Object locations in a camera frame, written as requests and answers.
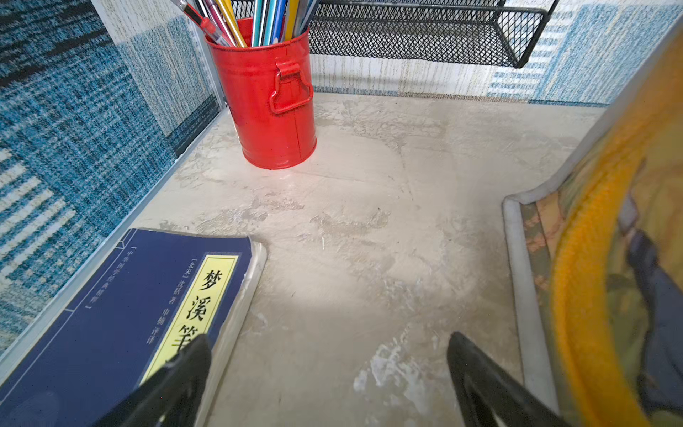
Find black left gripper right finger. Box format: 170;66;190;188
446;332;567;426

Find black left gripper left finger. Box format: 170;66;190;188
95;334;212;426

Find white canvas bag yellow handles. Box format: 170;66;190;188
503;23;682;426

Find dark blue notebook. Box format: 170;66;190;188
1;229;267;426

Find red pen cup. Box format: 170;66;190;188
205;31;317;170

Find black mesh shelf rack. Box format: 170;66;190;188
230;0;560;69

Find pens in cup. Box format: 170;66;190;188
170;0;320;49

